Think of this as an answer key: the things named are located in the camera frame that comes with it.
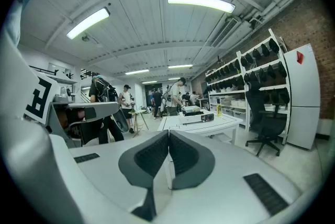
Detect ceiling air conditioner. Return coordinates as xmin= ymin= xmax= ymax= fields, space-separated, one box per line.
xmin=210 ymin=15 xmax=253 ymax=49

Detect stack of clear storage bins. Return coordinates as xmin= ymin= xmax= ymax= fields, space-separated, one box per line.
xmin=209 ymin=96 xmax=252 ymax=120

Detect pale green square pan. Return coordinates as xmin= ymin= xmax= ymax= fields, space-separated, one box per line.
xmin=182 ymin=105 xmax=205 ymax=116

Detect white ceiling pipes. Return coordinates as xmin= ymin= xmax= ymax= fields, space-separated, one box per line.
xmin=244 ymin=0 xmax=314 ymax=26

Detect black office chair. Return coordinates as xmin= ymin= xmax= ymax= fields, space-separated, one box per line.
xmin=245 ymin=81 xmax=288 ymax=158

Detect person's light blue clothing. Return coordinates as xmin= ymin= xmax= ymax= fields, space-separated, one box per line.
xmin=4 ymin=0 xmax=37 ymax=44

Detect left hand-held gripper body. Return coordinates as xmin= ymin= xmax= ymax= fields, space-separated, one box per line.
xmin=0 ymin=33 xmax=76 ymax=149

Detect round wooden table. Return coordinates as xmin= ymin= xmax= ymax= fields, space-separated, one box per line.
xmin=127 ymin=109 xmax=150 ymax=139

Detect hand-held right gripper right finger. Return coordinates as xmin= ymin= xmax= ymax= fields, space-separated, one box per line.
xmin=157 ymin=129 xmax=301 ymax=224

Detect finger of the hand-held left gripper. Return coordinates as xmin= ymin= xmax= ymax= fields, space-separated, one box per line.
xmin=67 ymin=101 xmax=120 ymax=145

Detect white cabinet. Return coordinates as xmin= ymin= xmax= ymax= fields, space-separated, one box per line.
xmin=283 ymin=43 xmax=322 ymax=151

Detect rows of black bags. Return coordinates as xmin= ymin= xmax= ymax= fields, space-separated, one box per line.
xmin=205 ymin=38 xmax=291 ymax=105

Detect black oval shell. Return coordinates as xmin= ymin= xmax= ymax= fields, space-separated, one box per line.
xmin=111 ymin=107 xmax=129 ymax=133

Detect long ceiling light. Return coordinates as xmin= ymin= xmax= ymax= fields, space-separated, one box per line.
xmin=125 ymin=69 xmax=150 ymax=76
xmin=167 ymin=63 xmax=194 ymax=70
xmin=167 ymin=0 xmax=236 ymax=14
xmin=65 ymin=7 xmax=110 ymax=40

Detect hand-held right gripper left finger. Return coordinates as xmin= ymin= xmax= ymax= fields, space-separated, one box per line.
xmin=68 ymin=129 xmax=170 ymax=212

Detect white metal shelf rack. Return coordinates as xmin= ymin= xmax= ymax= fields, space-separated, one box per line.
xmin=237 ymin=28 xmax=292 ymax=145
xmin=205 ymin=51 xmax=247 ymax=127

